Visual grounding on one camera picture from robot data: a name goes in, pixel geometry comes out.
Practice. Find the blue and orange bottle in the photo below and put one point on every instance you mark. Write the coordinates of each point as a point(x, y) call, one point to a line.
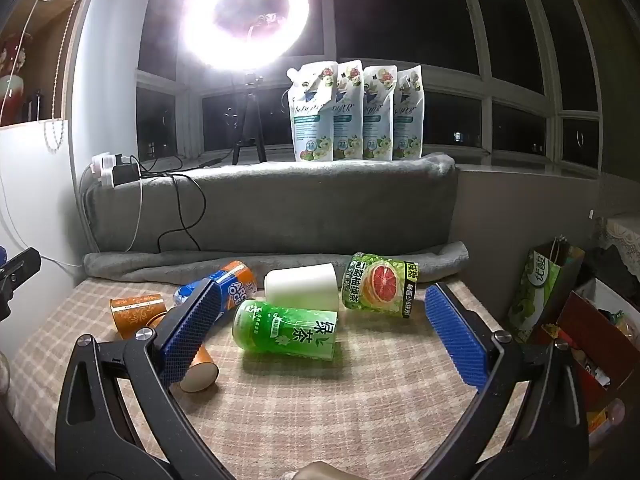
point(235, 277)

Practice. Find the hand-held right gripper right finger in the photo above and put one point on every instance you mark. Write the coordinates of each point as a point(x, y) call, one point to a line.
point(457, 340)

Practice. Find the white cup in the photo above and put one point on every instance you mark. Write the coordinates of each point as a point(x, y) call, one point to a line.
point(300, 285)

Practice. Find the white power strip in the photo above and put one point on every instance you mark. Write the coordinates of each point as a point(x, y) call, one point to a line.
point(102, 170)

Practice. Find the grey blanket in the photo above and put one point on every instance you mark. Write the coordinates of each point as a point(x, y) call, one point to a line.
point(300, 210)

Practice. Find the plain orange paper cup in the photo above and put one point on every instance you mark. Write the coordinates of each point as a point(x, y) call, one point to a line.
point(202, 372)

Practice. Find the green tea bottle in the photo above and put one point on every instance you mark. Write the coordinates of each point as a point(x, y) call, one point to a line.
point(285, 330)

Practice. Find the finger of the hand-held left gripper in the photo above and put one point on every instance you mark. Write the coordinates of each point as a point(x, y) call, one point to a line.
point(22, 264)

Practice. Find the red figurine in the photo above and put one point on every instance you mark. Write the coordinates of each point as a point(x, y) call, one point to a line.
point(12, 85)

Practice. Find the green paper bag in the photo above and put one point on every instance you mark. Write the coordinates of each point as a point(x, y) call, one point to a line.
point(537, 285)

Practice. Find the red cardboard box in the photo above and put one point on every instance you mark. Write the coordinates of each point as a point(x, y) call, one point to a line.
point(595, 340)

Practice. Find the black charger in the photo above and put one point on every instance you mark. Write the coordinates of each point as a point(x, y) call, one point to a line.
point(125, 174)

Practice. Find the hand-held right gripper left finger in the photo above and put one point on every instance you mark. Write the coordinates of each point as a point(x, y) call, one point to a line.
point(192, 332)

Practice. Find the checkered beige cloth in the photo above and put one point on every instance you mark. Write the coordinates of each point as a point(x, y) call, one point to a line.
point(325, 410)

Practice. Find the white floral refill pouch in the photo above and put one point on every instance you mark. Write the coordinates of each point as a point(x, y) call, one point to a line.
point(348, 120)
point(378, 120)
point(409, 120)
point(312, 120)

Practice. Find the orange patterned paper cup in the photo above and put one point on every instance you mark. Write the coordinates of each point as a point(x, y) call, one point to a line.
point(135, 312)

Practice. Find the white lace cloth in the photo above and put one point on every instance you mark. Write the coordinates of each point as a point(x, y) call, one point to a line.
point(622, 232)

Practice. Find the window frame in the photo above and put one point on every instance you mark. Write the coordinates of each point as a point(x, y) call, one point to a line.
point(487, 80)

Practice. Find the wooden shelf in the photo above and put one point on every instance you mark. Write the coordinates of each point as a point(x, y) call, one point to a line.
point(47, 60)

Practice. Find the grapefruit print green bottle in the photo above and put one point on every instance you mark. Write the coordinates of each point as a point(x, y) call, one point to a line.
point(382, 285)

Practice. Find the black tripod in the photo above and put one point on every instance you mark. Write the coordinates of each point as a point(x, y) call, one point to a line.
point(248, 110)

